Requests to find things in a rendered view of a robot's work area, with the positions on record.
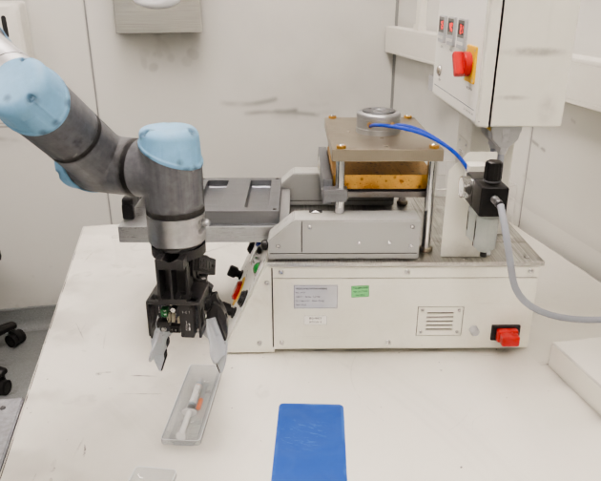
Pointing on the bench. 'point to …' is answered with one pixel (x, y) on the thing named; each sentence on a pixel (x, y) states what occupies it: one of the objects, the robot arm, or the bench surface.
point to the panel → (246, 285)
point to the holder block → (242, 200)
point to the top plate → (383, 137)
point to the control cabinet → (498, 85)
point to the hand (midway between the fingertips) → (192, 362)
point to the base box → (385, 308)
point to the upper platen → (383, 178)
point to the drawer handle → (129, 206)
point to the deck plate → (524, 257)
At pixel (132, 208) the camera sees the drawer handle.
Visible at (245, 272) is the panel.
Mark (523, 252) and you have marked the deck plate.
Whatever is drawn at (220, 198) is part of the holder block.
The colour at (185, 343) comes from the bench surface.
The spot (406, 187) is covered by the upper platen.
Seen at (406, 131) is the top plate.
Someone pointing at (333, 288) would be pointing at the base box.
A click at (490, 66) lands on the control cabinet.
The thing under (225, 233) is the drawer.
